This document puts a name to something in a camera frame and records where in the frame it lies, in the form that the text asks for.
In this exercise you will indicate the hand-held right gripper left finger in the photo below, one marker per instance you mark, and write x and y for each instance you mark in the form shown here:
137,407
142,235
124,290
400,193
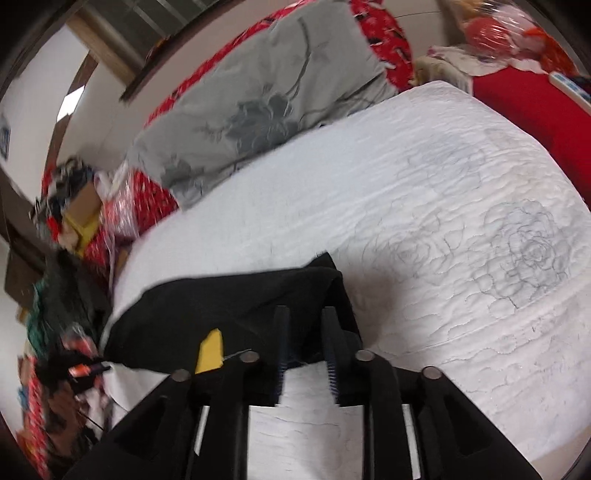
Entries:
279,378

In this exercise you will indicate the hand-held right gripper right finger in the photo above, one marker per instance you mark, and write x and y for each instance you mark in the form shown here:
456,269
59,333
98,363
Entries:
332,378

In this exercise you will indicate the black pants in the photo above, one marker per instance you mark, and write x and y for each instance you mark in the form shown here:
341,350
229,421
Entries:
207,314

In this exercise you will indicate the white quilted bedspread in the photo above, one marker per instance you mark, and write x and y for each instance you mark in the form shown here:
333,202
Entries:
369,194

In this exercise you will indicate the clear crinkled plastic bag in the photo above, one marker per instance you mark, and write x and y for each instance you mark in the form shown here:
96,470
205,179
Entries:
129,207

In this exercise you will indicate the dark green jacket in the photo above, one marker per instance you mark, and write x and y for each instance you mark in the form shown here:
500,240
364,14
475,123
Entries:
64,295

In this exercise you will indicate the plastic bag with orange item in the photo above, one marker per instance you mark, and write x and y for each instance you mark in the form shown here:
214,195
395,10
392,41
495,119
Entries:
46,406

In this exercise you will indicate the cardboard box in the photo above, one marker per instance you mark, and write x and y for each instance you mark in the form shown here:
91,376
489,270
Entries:
81,207

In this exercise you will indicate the dark wooden wardrobe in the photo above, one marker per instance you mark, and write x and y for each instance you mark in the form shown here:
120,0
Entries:
18,258

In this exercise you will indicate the grey floral pillow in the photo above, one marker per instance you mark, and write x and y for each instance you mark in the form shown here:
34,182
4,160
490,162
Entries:
258,92

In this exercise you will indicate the pile of colourful clothes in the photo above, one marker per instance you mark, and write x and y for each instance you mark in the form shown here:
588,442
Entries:
64,177

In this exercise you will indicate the beige cloth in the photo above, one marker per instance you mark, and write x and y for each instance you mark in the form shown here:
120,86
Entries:
443,64

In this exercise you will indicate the plain red blanket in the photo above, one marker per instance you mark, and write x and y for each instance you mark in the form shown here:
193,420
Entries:
545,120

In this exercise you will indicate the ceiling light panel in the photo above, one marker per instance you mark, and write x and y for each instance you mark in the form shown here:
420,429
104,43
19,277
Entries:
71,101

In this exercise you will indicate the white blue remote control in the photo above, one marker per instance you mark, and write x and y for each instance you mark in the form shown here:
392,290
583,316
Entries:
570,87

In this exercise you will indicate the plastic bag with red toys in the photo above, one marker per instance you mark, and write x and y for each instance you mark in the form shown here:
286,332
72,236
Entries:
489,32

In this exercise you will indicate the blue wall poster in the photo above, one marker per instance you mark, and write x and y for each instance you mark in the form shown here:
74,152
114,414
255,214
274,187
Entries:
4,136

